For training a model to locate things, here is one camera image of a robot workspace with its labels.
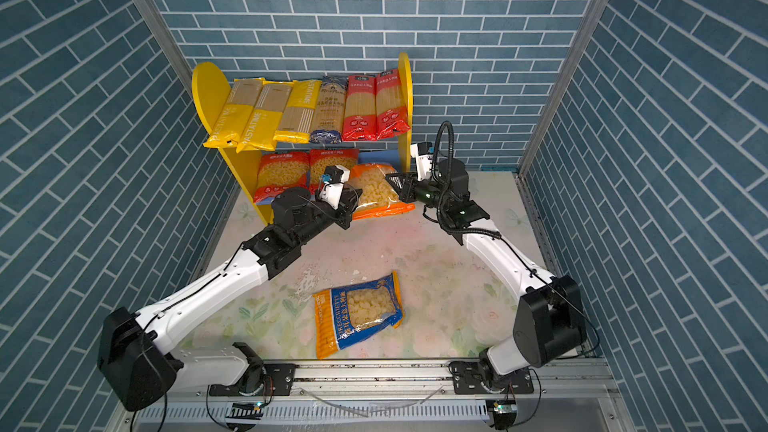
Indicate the yellow spaghetti bag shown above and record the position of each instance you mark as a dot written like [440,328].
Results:
[265,119]
[296,121]
[228,129]

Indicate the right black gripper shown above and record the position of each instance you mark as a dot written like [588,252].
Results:
[409,190]

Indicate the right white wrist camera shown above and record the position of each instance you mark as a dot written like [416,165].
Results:
[423,153]

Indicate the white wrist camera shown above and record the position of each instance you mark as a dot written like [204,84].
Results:
[423,153]
[332,184]

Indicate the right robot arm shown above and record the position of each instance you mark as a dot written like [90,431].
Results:
[549,319]

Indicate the blue spaghetti bag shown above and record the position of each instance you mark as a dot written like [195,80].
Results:
[327,122]

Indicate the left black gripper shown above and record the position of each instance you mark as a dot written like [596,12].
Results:
[345,207]

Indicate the red macaroni bag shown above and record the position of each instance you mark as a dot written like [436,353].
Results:
[281,171]
[320,159]

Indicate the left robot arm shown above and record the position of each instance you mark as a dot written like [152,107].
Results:
[135,351]

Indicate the blue orange shell pasta bag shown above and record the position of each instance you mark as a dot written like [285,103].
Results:
[348,315]

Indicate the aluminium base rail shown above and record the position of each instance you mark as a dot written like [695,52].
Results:
[397,395]

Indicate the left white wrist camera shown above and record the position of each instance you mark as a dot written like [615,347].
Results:
[332,184]

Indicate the orange macaroni bag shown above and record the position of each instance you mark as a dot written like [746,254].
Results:
[378,198]

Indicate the red spaghetti bag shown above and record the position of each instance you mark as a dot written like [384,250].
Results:
[390,105]
[359,122]

